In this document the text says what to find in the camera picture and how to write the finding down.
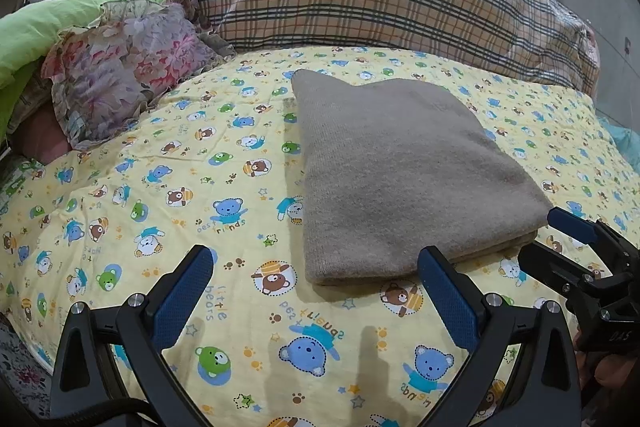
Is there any floral ruffled pillow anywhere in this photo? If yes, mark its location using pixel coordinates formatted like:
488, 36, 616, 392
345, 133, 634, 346
41, 0, 236, 150

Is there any yellow bear-print bed sheet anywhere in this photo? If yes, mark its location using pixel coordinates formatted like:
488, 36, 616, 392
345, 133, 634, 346
0, 46, 636, 427

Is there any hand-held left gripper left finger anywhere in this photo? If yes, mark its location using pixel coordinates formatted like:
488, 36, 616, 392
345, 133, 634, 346
50, 244, 216, 427

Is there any floral bedspread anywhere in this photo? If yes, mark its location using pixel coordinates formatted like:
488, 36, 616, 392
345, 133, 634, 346
0, 312, 56, 418

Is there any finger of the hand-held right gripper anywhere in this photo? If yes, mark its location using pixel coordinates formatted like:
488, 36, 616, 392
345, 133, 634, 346
517, 242, 595, 303
547, 207, 640, 277

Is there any beige knit sweater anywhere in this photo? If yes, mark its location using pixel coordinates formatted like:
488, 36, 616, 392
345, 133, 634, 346
291, 68, 555, 287

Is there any teal cloth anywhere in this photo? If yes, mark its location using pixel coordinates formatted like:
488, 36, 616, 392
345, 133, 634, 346
597, 114, 640, 158

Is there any green blanket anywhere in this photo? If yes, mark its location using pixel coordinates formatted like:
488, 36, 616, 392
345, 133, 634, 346
0, 0, 181, 142

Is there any person's right hand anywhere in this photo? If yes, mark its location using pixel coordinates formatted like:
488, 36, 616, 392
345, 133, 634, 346
582, 349, 638, 408

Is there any pink pillow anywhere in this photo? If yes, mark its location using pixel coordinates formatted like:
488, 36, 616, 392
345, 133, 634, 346
7, 107, 73, 164

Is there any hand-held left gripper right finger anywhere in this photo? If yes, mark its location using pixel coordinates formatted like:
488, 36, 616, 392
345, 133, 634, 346
417, 246, 584, 427

